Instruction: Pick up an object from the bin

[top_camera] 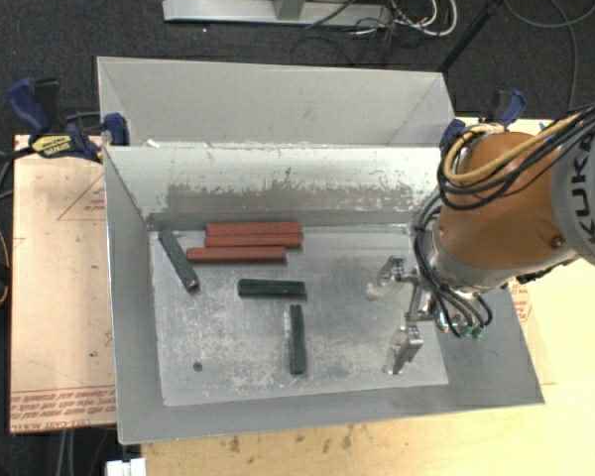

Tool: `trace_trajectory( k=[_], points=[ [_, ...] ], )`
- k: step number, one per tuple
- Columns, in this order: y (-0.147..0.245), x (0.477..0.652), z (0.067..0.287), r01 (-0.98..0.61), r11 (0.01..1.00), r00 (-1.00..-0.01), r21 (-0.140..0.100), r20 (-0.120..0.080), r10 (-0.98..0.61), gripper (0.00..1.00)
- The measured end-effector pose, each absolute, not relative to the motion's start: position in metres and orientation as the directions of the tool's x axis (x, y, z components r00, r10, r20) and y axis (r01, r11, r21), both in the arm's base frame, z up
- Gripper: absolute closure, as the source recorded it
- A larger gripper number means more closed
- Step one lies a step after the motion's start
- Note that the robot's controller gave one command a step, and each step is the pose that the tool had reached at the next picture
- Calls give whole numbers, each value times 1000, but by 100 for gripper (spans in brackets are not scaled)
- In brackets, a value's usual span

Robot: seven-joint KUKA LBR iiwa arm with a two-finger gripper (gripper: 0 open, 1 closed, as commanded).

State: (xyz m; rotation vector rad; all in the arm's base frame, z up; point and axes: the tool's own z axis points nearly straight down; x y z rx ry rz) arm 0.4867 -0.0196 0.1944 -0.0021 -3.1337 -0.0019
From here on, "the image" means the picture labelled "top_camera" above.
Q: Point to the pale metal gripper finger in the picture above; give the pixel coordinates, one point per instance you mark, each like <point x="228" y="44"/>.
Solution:
<point x="407" y="345"/>
<point x="395" y="271"/>

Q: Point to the red-brown flat block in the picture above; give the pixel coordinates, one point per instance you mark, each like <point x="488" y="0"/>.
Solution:
<point x="254" y="228"/>
<point x="253" y="240"/>
<point x="235" y="254"/>

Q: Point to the grey metal bin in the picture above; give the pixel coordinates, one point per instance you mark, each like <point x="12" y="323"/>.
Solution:
<point x="258" y="345"/>

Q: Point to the brown cardboard board, red print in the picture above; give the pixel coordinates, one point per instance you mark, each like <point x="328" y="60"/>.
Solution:
<point x="59" y="275"/>

